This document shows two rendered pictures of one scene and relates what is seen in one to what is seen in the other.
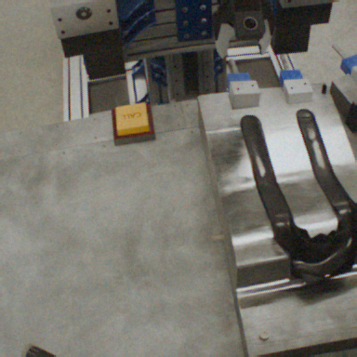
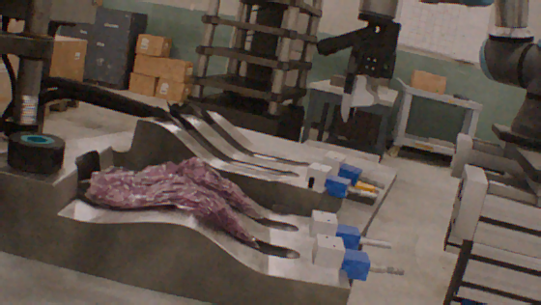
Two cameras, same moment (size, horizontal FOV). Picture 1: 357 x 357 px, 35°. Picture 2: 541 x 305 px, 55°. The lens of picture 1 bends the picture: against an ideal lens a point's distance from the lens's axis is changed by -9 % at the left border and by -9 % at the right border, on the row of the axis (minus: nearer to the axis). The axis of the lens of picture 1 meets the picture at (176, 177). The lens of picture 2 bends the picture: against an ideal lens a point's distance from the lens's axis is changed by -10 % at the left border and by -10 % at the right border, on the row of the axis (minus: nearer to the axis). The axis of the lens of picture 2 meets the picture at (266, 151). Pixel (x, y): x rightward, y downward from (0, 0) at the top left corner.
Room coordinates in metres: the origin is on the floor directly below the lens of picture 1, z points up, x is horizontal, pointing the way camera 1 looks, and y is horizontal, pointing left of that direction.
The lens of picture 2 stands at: (0.99, -1.22, 1.13)
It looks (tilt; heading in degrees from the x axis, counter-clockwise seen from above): 12 degrees down; 110
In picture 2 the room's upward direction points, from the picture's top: 11 degrees clockwise
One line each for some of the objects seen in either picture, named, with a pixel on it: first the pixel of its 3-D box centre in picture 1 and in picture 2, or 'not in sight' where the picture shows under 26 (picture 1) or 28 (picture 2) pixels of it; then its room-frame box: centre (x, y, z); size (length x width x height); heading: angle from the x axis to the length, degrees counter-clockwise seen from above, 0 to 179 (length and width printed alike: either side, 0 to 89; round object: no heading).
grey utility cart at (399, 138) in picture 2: not in sight; (431, 124); (0.46, 5.83, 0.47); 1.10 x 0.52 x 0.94; 15
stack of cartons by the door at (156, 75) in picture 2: not in sight; (163, 67); (-3.22, 5.51, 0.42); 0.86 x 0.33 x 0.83; 8
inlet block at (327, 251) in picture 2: not in sight; (359, 264); (0.89, -0.50, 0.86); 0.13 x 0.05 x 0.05; 21
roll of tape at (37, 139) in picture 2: not in sight; (36, 151); (0.46, -0.68, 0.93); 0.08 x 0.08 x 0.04
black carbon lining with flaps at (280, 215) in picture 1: (303, 179); (225, 136); (0.52, -0.21, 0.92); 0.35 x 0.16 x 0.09; 3
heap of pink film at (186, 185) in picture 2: not in sight; (176, 187); (0.62, -0.54, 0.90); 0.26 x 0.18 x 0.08; 21
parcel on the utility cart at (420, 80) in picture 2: not in sight; (427, 84); (0.29, 5.82, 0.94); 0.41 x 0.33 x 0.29; 15
